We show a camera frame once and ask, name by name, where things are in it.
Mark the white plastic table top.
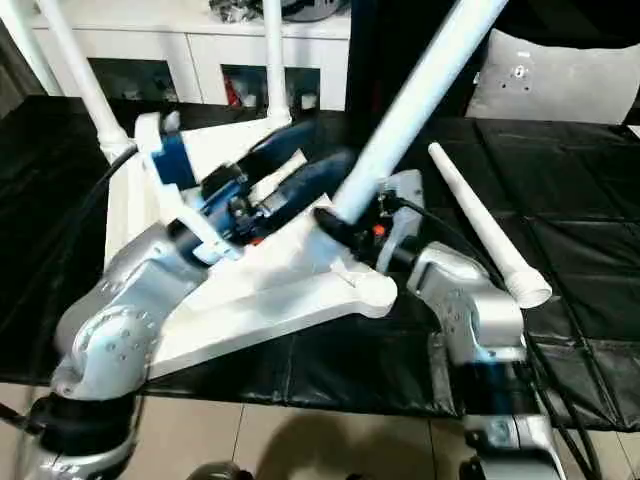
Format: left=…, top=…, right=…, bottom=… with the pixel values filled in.
left=104, top=114, right=400, bottom=382

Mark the white plastic table leg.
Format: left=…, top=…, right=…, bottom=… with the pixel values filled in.
left=261, top=0, right=294, bottom=127
left=34, top=0, right=137, bottom=162
left=427, top=141, right=555, bottom=310
left=329, top=0, right=512, bottom=230

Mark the dark round kitchen appliance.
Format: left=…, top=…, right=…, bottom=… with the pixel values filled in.
left=280, top=0, right=351, bottom=23

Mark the white glass-door cabinet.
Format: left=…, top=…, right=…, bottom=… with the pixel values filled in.
left=25, top=0, right=353, bottom=111

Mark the black work mat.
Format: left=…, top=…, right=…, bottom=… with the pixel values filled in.
left=0, top=92, right=640, bottom=433

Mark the grey white pillow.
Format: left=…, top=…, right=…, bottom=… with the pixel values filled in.
left=466, top=27, right=640, bottom=126

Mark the black metal floor bar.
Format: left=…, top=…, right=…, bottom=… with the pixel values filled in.
left=0, top=403, right=29, bottom=431

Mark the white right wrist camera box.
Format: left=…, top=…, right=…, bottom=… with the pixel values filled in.
left=374, top=169, right=428, bottom=273

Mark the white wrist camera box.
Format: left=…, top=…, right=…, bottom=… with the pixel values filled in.
left=374, top=169, right=428, bottom=273
left=134, top=111, right=243, bottom=268

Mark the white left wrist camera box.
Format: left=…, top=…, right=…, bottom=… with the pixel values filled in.
left=134, top=111, right=243, bottom=268

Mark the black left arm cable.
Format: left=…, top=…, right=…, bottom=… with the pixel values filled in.
left=18, top=150, right=141, bottom=421

